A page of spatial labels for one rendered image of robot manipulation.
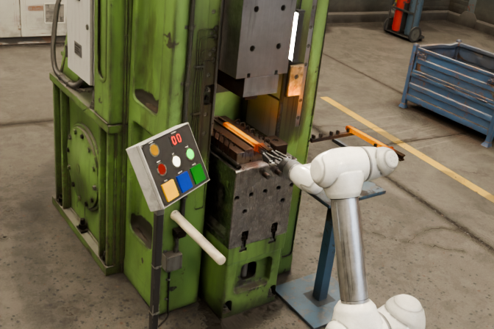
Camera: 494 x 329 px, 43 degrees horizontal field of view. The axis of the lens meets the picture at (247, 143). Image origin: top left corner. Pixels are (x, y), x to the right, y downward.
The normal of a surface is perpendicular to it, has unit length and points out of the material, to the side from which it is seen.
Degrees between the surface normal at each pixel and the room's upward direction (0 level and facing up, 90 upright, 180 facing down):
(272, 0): 90
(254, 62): 90
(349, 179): 69
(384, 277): 0
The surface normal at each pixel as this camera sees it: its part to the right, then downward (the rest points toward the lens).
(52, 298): 0.10, -0.91
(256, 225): 0.56, 0.39
